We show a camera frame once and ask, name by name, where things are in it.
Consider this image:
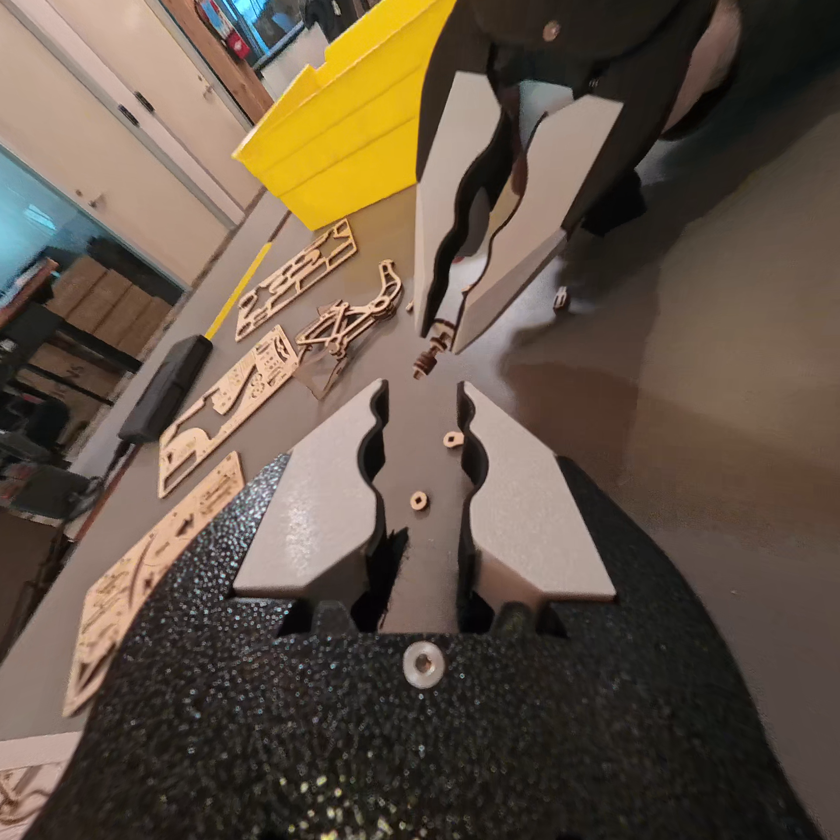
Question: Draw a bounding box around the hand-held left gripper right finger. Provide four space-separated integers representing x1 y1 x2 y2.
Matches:
456 379 619 605

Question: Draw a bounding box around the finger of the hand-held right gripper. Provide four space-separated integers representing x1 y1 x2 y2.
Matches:
453 98 626 355
413 71 511 336

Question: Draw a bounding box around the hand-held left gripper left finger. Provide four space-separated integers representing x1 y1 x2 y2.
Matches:
233 378 389 601

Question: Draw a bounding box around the small wooden axle assembly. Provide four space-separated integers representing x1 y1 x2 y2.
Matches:
411 318 458 383

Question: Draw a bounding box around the wooden parts sheet with cut-outs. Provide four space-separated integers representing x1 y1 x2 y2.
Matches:
156 323 301 501

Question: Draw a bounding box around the person's right hand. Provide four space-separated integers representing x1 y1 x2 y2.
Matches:
658 0 742 142

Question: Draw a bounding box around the yellow plastic bin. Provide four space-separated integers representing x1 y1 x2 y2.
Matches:
231 0 462 232

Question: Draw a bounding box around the black power adapter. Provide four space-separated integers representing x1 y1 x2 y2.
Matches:
117 333 215 445

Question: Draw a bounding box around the yellow tape strip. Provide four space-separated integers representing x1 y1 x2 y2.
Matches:
205 240 274 340

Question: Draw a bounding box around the stack of cardboard boxes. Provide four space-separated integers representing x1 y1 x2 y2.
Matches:
45 252 179 360

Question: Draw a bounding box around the white cabinet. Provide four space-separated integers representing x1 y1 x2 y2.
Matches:
0 0 265 284

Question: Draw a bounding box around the open instruction booklet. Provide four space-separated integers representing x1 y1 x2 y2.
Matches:
0 730 84 840

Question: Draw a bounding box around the wooden model frame assembly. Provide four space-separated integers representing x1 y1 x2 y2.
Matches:
294 259 404 403

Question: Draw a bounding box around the mostly empty wooden sheet frame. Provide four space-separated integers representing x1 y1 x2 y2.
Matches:
234 217 360 343

